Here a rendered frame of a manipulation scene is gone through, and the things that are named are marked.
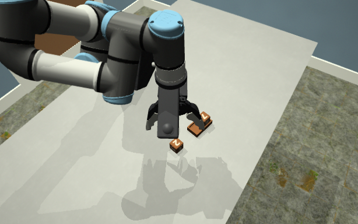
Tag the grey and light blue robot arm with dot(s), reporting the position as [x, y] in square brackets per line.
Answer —
[104, 32]

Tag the brown number cube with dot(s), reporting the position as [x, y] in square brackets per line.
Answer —
[176, 145]
[205, 117]

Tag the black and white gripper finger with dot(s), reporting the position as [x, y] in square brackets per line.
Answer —
[152, 116]
[194, 115]

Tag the orange wooden tray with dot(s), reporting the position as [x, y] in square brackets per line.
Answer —
[193, 129]

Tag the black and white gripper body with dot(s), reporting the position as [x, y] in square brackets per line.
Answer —
[183, 92]

